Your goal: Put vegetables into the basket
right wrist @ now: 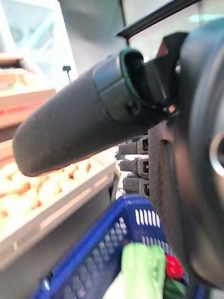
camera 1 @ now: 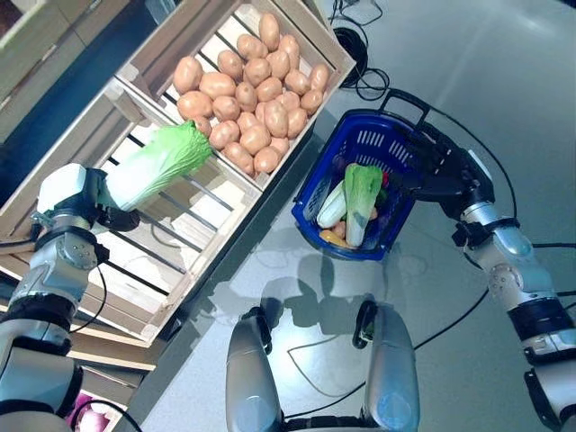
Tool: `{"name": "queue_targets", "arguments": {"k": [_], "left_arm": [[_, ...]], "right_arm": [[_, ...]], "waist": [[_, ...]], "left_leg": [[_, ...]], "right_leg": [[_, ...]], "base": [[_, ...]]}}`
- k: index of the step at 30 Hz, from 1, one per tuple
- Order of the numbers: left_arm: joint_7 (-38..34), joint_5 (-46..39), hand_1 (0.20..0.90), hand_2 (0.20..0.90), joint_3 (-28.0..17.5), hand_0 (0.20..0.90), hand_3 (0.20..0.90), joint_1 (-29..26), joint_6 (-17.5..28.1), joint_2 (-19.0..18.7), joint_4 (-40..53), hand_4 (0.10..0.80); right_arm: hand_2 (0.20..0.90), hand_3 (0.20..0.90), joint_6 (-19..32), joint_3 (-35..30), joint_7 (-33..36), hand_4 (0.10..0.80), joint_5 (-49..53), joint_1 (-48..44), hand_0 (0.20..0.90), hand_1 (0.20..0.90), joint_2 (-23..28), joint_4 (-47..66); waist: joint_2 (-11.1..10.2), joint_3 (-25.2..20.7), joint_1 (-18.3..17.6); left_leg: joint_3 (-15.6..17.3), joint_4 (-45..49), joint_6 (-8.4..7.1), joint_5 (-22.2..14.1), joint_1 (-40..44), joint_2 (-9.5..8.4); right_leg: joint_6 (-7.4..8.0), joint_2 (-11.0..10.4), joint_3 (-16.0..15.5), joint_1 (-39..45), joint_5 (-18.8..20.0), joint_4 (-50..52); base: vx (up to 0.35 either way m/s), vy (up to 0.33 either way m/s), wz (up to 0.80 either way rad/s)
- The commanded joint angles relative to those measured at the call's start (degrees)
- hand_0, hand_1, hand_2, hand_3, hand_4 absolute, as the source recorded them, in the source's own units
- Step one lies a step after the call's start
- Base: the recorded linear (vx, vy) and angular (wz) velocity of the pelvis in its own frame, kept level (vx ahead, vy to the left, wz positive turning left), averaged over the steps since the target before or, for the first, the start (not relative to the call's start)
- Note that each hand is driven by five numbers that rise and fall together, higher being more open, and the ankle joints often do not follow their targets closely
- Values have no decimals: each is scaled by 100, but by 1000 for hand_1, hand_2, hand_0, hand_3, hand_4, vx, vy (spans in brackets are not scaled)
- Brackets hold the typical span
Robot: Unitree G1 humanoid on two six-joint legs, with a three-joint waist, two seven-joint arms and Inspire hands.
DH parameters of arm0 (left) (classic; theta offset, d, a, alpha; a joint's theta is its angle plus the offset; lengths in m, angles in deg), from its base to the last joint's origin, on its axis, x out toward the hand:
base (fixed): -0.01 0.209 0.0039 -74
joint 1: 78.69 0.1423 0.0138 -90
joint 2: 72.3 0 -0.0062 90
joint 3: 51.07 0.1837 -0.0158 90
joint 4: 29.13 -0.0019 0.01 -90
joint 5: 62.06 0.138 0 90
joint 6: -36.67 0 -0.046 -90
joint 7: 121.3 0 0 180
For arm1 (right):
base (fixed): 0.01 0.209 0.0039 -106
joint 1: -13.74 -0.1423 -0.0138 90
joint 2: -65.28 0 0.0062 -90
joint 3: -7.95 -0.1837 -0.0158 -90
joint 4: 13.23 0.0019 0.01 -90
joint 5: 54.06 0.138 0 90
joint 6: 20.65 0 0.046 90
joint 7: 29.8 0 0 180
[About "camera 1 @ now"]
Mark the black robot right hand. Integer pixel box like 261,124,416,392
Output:
386,124,497,218

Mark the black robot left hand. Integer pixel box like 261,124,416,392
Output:
37,163,142,233

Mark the green white napa cabbage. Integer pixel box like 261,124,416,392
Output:
96,120,213,212
344,163,384,248
316,179,348,228

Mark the blue plastic shopping basket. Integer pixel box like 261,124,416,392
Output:
291,87,428,262

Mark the vegetable display shelf stand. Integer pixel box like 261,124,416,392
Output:
0,0,325,432

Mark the yellow bell pepper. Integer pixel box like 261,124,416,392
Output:
319,229,350,247

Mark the wide slatted wooden crate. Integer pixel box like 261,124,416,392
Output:
0,76,265,347

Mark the wooden potato crate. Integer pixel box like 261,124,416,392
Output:
114,0,357,190

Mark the purple white radish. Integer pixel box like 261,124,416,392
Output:
67,389,113,432

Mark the silver robot left leg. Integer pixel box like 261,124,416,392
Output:
224,307,284,432

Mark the coiled black cable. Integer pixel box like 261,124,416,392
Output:
330,26,391,100

